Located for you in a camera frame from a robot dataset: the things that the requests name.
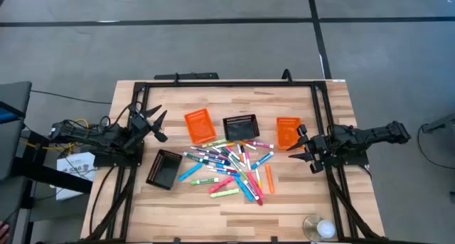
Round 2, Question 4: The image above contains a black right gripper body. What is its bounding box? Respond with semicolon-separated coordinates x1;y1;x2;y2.
296;124;331;175

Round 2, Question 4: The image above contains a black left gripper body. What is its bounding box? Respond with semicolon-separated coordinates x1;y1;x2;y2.
127;101;169;145

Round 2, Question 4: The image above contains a magenta Expo marker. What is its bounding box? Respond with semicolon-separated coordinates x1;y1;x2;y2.
246;140;275;149

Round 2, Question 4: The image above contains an orange plastic basket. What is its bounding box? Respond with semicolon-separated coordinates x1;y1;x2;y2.
183;107;218;145
276;116;303;151

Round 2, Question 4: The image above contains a blue and white marker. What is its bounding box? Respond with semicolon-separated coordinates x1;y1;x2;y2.
250;151;275;170

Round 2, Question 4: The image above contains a teal Expo marker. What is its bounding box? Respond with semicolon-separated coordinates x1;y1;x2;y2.
182;152;210;165

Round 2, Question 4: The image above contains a black plastic basket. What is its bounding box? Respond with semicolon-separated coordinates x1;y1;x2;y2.
145;149;183;191
222;114;261;142

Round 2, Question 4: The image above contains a thin purple marker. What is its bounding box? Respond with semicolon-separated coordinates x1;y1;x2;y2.
198;152;228;161
189;146;218;156

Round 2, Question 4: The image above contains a white marker with red cap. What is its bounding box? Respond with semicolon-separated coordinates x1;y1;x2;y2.
242;179;264;206

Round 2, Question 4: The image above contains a dark blue Expo marker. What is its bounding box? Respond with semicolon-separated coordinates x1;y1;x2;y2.
202;155;232;166

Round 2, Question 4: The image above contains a thin green Expo marker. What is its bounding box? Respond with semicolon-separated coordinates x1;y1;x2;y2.
220;147;243;170

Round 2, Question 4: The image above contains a thick green Expo marker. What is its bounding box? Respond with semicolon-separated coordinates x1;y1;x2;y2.
190;177;220;186

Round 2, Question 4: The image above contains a black bar device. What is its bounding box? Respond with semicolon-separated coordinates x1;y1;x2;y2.
154;72;220;81

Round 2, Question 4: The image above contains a white round ball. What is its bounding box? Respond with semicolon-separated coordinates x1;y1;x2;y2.
316;219;336;240

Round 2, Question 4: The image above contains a white printed paper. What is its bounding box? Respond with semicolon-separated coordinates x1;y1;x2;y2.
55;151;97;201

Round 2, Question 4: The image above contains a black metal stand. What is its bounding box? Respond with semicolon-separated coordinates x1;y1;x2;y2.
19;129;94;195

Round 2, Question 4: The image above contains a yellow cable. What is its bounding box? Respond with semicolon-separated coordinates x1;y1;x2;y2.
21;118;90;152

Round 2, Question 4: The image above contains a black floor cable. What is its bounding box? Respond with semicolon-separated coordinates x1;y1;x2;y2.
30;90;113;105
416;124;455;170

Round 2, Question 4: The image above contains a black metal table frame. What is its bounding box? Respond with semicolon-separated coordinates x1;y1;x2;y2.
81;78;387;244

